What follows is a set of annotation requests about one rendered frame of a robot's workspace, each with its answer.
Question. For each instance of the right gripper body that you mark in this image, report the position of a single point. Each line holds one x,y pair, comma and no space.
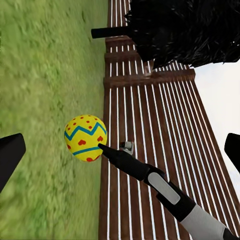
127,163

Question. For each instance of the tree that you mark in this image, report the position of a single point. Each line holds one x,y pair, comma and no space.
191,32

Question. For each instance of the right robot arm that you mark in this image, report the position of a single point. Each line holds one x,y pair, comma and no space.
200,224

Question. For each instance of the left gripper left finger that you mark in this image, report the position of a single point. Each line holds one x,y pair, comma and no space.
12,149

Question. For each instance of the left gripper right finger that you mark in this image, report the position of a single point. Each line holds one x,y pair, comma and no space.
232,148

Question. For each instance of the easter egg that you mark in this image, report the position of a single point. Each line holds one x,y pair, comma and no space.
83,135

